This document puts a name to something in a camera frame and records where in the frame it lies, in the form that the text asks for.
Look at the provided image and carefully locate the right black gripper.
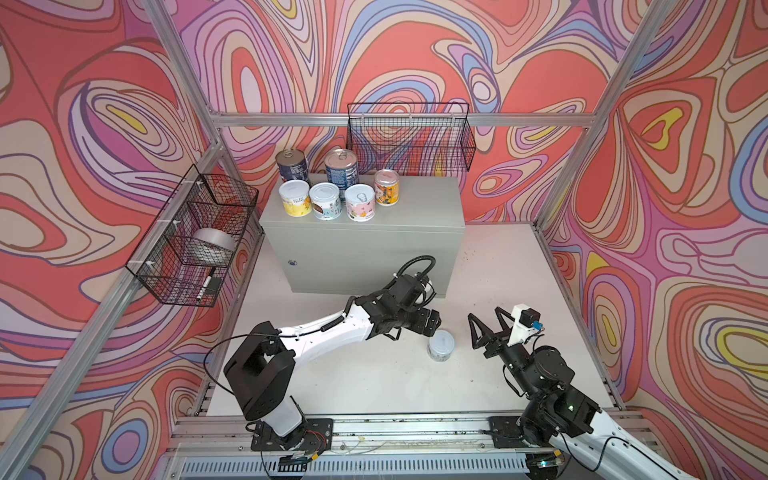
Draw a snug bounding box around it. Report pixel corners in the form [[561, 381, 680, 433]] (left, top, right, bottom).
[[468, 307, 539, 400]]

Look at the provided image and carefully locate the small white blue can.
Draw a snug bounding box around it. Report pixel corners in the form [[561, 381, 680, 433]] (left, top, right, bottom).
[[427, 329, 456, 362]]

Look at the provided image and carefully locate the small white can pull tab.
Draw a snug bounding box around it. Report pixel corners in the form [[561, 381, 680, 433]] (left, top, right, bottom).
[[344, 183, 376, 222]]

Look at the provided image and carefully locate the small pink can silver lid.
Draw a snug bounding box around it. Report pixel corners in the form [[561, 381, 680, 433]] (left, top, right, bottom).
[[374, 169, 400, 206]]

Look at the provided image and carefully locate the tall light blue can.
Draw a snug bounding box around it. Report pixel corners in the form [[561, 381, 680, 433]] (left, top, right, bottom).
[[323, 148, 359, 196]]

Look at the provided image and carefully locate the small yellow can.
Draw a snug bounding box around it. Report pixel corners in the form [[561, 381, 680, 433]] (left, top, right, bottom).
[[278, 180, 311, 218]]

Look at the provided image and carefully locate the tall dark blue can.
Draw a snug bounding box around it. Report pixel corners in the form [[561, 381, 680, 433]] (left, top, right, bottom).
[[275, 149, 309, 182]]

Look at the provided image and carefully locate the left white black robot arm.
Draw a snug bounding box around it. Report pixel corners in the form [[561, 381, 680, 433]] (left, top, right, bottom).
[[223, 255, 441, 452]]

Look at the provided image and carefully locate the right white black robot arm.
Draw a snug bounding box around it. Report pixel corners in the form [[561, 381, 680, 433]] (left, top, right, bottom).
[[467, 304, 692, 479]]

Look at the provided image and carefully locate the grey metal cabinet box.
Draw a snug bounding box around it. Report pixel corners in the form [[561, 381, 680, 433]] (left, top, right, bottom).
[[260, 176, 466, 297]]

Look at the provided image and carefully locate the grey tape roll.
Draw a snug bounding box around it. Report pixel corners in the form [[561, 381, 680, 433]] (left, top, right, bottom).
[[189, 228, 237, 267]]

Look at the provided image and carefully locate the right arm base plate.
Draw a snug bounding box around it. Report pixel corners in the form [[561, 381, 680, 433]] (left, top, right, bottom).
[[487, 413, 574, 450]]

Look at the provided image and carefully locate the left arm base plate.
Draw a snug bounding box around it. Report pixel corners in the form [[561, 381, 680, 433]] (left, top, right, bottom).
[[246, 418, 333, 453]]

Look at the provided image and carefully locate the back black wire basket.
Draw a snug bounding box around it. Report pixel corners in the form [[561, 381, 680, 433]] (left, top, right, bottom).
[[347, 100, 476, 177]]

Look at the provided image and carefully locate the black wire basket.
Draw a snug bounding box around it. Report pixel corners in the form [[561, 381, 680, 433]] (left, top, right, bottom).
[[347, 100, 476, 177], [126, 166, 259, 307]]

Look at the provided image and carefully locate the left black wire basket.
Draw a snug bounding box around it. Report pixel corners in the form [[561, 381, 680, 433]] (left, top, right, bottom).
[[126, 166, 259, 307]]

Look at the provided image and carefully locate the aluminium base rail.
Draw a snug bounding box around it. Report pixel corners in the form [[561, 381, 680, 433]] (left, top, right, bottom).
[[161, 410, 661, 480]]

